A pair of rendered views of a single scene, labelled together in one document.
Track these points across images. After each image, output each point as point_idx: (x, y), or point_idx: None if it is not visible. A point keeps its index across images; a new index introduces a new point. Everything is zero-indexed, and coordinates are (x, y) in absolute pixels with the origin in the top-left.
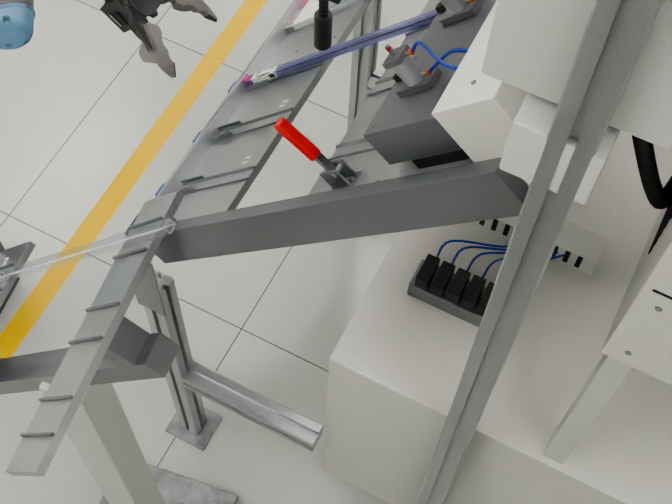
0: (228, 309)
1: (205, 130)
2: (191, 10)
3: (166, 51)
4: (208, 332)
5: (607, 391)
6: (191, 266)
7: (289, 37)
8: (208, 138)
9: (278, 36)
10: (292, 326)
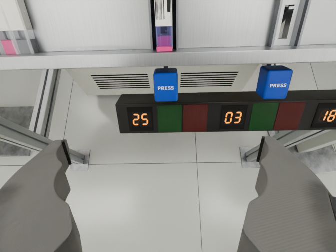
0: (191, 174)
1: (301, 49)
2: (67, 194)
3: (271, 162)
4: (207, 176)
5: None
6: (179, 205)
7: (51, 36)
8: (301, 46)
9: (54, 53)
10: (183, 142)
